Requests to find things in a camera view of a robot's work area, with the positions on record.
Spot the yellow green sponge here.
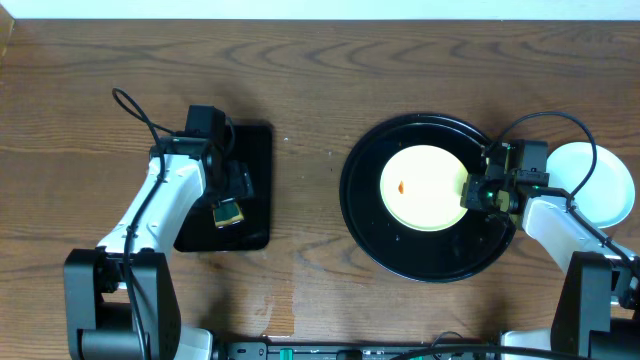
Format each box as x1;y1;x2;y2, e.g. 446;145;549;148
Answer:
213;202;244;228

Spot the yellow plate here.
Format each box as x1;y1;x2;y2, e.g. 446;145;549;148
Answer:
379;145;468;232

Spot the light blue plate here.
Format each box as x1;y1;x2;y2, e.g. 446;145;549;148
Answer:
546;142;635;228

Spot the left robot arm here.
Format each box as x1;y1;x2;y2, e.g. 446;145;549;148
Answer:
63;137;254;359

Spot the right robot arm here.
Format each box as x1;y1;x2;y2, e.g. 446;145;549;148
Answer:
461;168;639;359

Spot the black rectangular tray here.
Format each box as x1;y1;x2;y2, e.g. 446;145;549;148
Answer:
174;123;273;252

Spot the black round tray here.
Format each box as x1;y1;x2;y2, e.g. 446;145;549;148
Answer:
339;113;516;283

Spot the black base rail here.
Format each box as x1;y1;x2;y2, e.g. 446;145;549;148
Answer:
210;341;582;360

